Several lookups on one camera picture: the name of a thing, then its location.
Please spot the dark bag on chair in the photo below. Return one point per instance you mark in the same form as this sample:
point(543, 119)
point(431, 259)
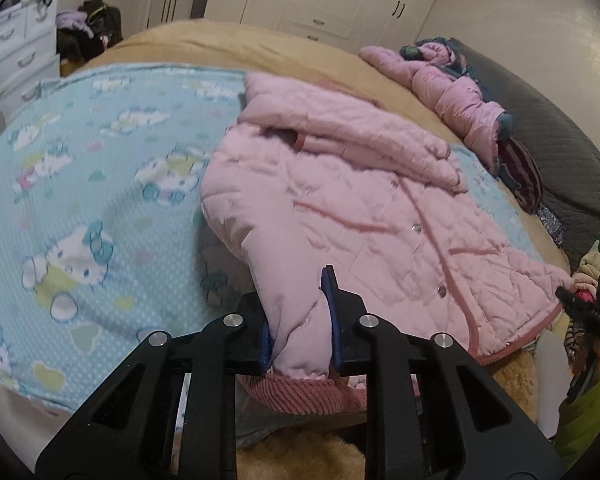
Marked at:
point(104, 20)

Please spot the dark striped blanket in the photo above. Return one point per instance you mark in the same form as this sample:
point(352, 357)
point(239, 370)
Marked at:
point(518, 171)

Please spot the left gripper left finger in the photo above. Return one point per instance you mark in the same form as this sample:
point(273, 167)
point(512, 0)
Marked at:
point(168, 410)

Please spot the pink crumpled quilt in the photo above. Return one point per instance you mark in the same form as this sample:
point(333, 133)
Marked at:
point(439, 76)

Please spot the pink quilted jacket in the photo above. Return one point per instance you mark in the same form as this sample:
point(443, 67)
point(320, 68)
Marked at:
point(310, 177)

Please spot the white drawer chest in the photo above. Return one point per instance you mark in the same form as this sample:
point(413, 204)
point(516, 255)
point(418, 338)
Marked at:
point(28, 49)

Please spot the purple clothes pile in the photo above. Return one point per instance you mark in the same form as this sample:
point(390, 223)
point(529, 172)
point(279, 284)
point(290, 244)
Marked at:
point(74, 20)

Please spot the grey quilted headboard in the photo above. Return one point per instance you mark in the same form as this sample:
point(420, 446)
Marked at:
point(568, 161)

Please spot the tan bed cover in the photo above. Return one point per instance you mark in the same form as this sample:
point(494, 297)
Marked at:
point(241, 47)

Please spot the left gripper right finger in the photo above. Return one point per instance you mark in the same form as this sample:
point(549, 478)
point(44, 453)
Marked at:
point(432, 412)

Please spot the Hello Kitty blue sheet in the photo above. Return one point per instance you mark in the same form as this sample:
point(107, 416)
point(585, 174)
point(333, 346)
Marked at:
point(102, 237)

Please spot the green sleeve of person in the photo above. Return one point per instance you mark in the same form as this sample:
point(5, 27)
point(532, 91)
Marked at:
point(578, 426)

